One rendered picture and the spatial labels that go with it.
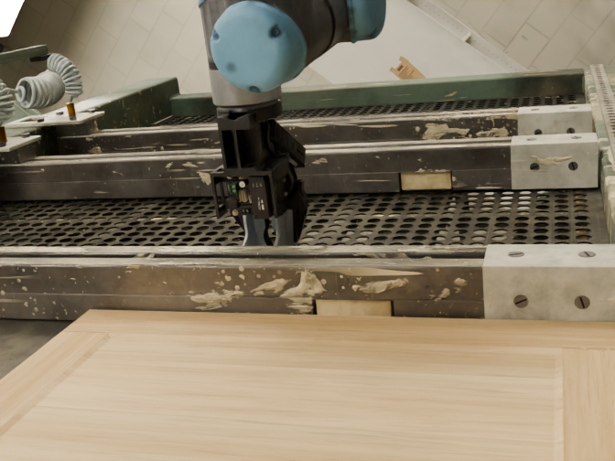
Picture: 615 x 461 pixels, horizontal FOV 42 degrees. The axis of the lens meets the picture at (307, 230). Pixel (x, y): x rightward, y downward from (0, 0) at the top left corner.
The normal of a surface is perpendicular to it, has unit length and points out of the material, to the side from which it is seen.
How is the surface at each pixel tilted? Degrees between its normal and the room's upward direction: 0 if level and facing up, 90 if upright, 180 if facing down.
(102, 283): 90
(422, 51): 90
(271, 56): 90
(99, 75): 90
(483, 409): 51
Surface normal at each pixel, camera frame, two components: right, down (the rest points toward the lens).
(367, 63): -0.27, 0.31
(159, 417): -0.11, -0.94
